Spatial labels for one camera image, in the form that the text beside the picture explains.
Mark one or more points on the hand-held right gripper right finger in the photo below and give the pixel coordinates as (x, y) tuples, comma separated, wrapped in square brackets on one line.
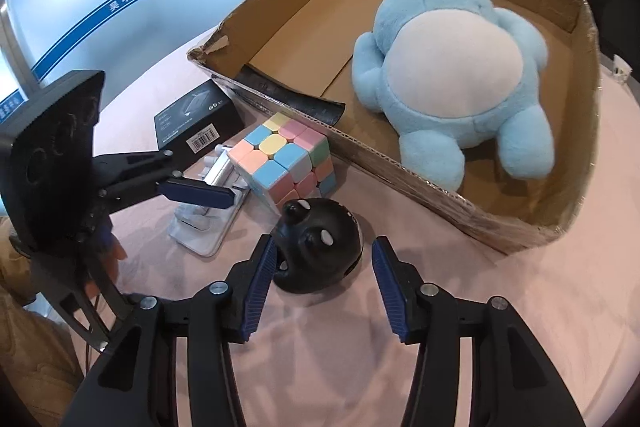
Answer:
[(390, 288)]

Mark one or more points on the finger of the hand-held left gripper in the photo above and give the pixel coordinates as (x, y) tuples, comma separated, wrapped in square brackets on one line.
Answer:
[(200, 195)]

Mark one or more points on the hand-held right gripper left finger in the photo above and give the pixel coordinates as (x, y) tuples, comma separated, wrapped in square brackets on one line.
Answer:
[(260, 288)]

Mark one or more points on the white phone stand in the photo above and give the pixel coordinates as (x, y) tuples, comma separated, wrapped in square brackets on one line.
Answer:
[(200, 227)]

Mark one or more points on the black round speaker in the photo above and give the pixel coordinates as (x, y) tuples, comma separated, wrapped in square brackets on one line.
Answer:
[(320, 252)]

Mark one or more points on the black product box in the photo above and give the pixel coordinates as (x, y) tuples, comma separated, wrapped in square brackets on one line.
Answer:
[(192, 117)]

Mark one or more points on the pastel puzzle cube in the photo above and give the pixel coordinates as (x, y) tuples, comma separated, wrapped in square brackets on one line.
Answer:
[(280, 157)]

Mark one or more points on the cardboard box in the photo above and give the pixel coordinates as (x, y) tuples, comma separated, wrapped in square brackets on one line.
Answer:
[(300, 57)]

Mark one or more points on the person's left hand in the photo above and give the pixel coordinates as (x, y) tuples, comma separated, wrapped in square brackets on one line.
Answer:
[(116, 251)]

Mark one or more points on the person's brown clothing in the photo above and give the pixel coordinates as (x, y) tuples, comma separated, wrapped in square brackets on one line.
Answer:
[(35, 347)]

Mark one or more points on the blue plush toy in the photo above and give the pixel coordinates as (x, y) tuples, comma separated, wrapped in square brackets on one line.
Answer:
[(440, 72)]

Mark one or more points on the small white object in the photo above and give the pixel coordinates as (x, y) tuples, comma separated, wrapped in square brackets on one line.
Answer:
[(621, 68)]

